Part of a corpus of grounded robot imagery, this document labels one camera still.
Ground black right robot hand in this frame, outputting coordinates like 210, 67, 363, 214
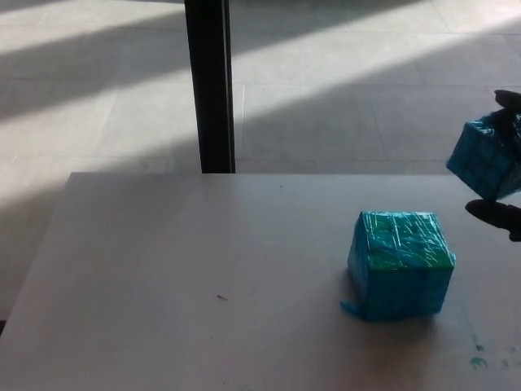
465, 89, 521, 244

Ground small blue taped cube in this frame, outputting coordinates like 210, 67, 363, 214
445, 110, 521, 202

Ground large blue taped cube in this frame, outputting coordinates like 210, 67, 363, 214
339, 210, 457, 324

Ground black vertical window frame post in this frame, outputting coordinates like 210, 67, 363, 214
183, 0, 237, 175

